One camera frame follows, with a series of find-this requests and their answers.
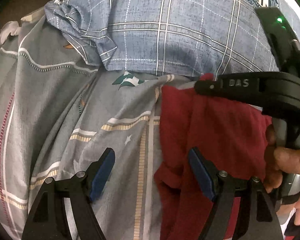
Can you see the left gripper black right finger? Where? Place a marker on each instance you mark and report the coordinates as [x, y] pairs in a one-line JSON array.
[[241, 207]]

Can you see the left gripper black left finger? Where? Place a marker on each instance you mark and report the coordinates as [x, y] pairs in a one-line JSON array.
[[59, 201]]

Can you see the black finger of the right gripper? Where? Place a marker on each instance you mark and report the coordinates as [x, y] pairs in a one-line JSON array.
[[268, 90]]

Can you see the dark red garment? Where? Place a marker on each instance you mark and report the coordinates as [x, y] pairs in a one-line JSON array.
[[230, 134]]

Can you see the person's right hand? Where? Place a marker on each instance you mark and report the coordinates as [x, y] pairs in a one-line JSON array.
[[279, 160]]

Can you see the blue plaid pillow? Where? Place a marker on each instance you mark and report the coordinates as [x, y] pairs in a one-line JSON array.
[[183, 37]]

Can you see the grey patterned bed sheet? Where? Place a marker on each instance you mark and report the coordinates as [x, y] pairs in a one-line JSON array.
[[57, 115]]

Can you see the white crumpled cloth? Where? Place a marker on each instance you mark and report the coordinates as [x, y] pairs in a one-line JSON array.
[[11, 28]]

